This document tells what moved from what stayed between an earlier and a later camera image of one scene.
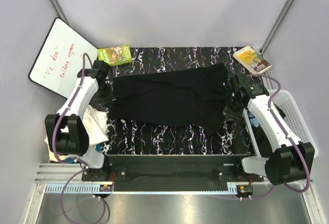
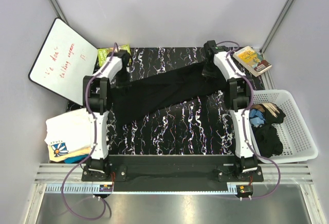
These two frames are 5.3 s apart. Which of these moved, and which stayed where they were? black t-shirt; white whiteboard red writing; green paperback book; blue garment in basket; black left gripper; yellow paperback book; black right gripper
Moved: black right gripper; black t-shirt; black left gripper
Stayed: green paperback book; blue garment in basket; white whiteboard red writing; yellow paperback book
